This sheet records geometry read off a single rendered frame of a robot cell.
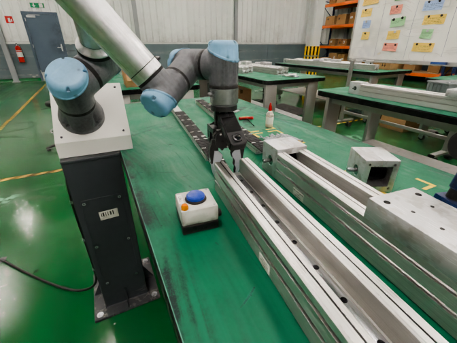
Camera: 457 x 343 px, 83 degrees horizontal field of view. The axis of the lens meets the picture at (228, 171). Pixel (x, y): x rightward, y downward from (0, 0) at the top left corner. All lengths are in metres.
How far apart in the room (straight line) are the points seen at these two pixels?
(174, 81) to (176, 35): 11.37
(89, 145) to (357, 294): 0.94
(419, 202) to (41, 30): 11.43
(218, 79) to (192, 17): 11.63
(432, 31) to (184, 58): 3.14
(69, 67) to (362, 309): 0.92
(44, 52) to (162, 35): 4.16
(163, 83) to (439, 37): 3.20
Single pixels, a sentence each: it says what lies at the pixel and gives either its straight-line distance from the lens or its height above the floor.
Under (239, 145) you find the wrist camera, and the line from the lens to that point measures 0.63.
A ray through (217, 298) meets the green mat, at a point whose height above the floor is 0.78.
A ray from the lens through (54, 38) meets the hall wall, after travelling 11.51.
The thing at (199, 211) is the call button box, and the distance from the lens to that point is 0.54.
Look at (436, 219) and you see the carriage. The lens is 0.51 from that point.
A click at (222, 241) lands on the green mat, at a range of 0.55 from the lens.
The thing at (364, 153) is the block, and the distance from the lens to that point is 0.81.
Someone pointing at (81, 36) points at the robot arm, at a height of 1.17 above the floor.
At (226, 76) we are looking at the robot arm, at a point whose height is 1.08.
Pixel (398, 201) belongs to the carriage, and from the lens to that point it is 0.53.
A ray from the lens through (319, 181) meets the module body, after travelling 0.62.
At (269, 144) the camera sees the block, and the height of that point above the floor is 0.87.
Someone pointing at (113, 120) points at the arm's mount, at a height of 0.88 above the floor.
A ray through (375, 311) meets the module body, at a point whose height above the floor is 0.84.
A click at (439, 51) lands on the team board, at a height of 1.08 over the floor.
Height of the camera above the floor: 1.14
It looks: 26 degrees down
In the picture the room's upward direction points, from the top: straight up
